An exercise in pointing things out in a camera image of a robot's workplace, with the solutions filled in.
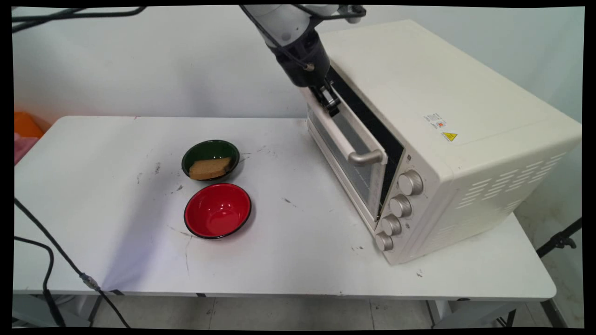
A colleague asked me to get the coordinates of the orange box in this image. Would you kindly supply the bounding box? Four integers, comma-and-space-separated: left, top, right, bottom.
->
14, 111, 46, 139

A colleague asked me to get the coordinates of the thick black cable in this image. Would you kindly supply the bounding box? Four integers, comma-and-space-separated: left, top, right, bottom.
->
14, 235, 67, 327

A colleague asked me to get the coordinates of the black cable with connector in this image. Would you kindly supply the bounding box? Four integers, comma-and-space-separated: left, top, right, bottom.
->
14, 198, 132, 329

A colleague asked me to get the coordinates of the brown toast slice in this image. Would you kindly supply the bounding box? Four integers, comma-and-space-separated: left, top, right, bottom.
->
189, 157, 232, 181

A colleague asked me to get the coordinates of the black tripod leg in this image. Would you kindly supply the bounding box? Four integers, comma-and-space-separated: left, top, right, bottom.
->
535, 217, 583, 259

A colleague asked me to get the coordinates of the black overhead cable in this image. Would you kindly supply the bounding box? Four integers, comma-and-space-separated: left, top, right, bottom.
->
12, 6, 148, 34

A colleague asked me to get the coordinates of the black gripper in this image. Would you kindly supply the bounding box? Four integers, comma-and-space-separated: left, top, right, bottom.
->
274, 30, 344, 118

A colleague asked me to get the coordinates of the dark green bowl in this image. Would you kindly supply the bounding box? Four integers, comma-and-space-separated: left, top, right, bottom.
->
181, 140, 241, 182

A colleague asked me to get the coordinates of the black cable on robot arm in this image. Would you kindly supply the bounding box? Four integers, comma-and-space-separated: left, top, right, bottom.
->
239, 5, 367, 72

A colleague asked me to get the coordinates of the cream toaster oven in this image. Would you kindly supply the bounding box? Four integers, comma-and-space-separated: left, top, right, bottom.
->
305, 19, 582, 266

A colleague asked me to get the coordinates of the pink box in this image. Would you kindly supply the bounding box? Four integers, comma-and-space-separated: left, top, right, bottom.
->
14, 133, 39, 166

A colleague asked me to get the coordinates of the glass oven door with handle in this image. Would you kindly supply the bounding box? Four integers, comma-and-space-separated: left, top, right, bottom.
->
300, 87, 388, 223

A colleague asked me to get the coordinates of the red bowl with black rim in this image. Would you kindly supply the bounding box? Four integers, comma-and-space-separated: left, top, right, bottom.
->
183, 183, 252, 240

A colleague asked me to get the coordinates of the silver oven knob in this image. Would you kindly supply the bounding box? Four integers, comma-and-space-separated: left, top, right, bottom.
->
374, 232, 394, 252
389, 194, 413, 218
398, 170, 424, 196
381, 214, 402, 237

